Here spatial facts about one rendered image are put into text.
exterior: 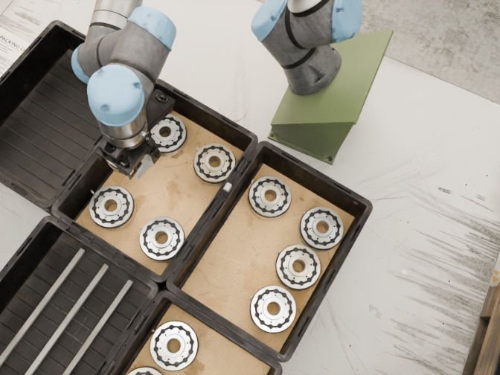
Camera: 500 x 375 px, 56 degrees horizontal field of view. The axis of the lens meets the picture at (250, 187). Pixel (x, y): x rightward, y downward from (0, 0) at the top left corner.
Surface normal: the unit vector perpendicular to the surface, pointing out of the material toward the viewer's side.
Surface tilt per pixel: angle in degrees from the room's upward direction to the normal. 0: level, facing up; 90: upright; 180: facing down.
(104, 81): 7
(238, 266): 0
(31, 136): 0
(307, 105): 44
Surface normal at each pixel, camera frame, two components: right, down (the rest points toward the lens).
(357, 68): -0.60, -0.50
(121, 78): 0.15, -0.24
